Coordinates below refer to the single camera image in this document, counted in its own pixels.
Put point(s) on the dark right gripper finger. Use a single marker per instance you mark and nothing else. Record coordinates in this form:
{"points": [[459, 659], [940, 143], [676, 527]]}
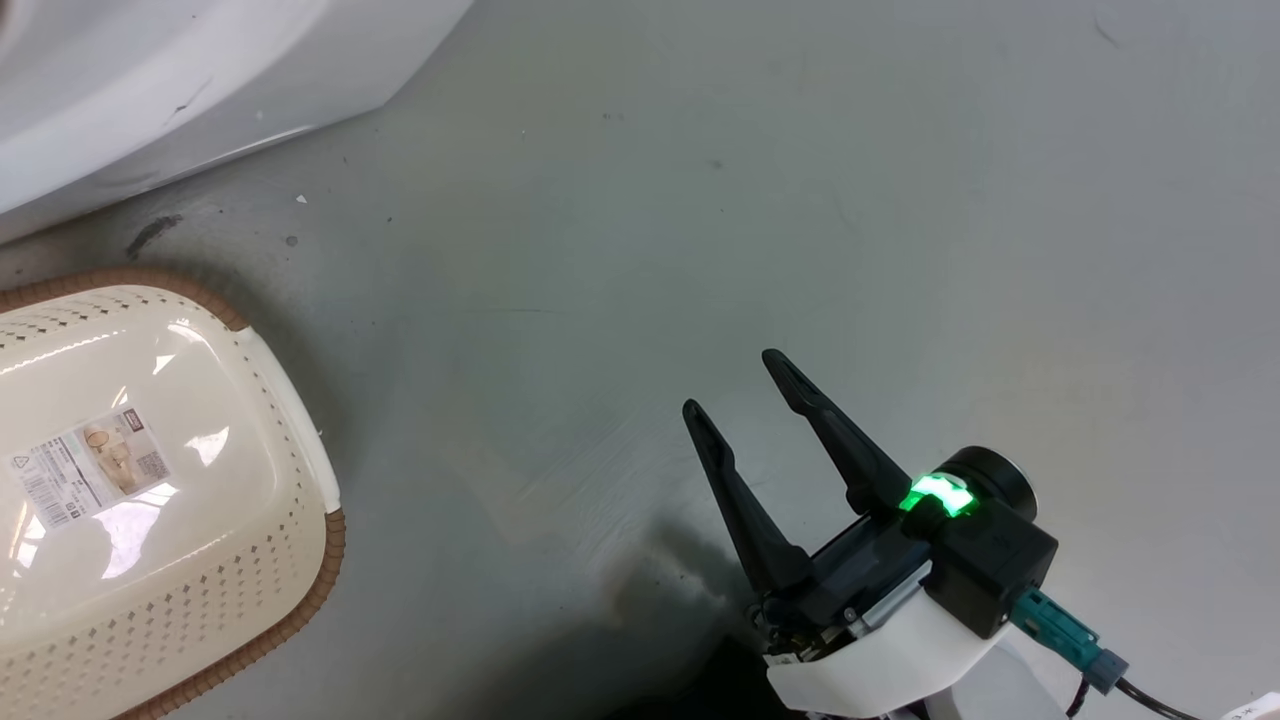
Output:
{"points": [[750, 520], [850, 460]]}

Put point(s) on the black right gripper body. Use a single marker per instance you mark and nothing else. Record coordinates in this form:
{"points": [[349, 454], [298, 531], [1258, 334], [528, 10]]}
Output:
{"points": [[860, 580]]}

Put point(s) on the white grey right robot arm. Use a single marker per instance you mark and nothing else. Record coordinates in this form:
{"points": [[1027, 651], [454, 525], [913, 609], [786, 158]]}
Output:
{"points": [[1000, 690]]}

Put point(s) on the cream laundry basket brown rim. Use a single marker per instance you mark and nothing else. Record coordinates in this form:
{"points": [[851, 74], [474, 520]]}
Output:
{"points": [[200, 600]]}

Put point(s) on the paper label sticker in basket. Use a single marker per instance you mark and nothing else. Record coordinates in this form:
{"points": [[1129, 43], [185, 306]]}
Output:
{"points": [[90, 470]]}

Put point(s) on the white front-loading washing machine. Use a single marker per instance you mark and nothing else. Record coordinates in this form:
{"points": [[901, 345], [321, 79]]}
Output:
{"points": [[150, 80]]}

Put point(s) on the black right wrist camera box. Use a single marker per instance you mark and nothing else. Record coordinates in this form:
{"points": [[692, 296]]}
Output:
{"points": [[990, 570]]}

